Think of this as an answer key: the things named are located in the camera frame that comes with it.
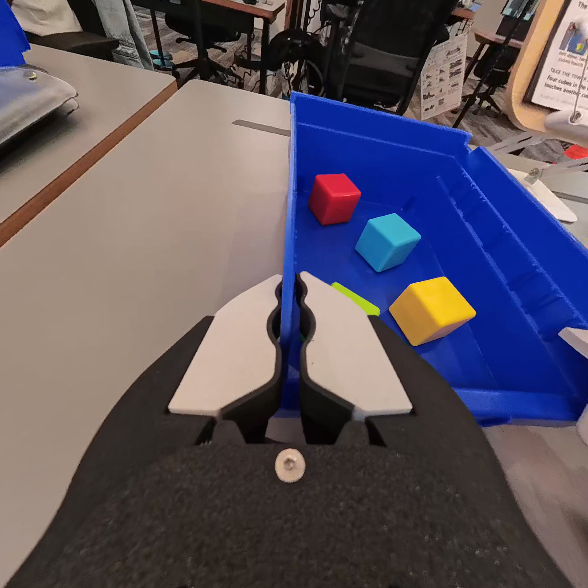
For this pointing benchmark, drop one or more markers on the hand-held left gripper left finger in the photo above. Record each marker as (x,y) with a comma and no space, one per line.
(229,363)

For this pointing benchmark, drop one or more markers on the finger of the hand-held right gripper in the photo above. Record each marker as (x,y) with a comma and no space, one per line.
(583,425)
(576,340)

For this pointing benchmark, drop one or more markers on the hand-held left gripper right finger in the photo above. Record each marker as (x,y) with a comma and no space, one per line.
(353,363)

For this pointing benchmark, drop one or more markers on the green cube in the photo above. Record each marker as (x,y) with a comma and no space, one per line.
(358,301)

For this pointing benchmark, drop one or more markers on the yellow cube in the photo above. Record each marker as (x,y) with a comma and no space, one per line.
(432,310)

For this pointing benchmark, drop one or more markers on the blue plastic bin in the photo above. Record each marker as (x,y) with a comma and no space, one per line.
(482,275)
(11,32)

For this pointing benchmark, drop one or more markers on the cyan cube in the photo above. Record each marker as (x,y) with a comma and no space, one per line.
(386,241)

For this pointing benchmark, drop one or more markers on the red cube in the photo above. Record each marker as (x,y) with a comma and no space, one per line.
(333,200)

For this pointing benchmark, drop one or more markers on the grey desk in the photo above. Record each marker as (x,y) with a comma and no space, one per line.
(160,229)

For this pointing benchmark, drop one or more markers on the orange traffic cone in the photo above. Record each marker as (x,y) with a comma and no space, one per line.
(576,151)

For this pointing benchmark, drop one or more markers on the grey tape strip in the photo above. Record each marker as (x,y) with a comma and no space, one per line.
(262,127)

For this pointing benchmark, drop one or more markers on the printed instruction sheet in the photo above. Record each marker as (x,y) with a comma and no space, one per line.
(565,69)

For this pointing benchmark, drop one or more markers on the printed poster board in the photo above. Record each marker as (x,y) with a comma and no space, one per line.
(443,78)

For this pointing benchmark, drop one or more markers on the grey table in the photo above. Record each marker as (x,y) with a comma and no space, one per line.
(92,101)

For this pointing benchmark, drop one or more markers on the black office chair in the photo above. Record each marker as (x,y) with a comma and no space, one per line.
(390,46)

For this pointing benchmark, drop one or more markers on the blue denim jacket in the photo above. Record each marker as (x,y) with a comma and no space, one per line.
(124,32)

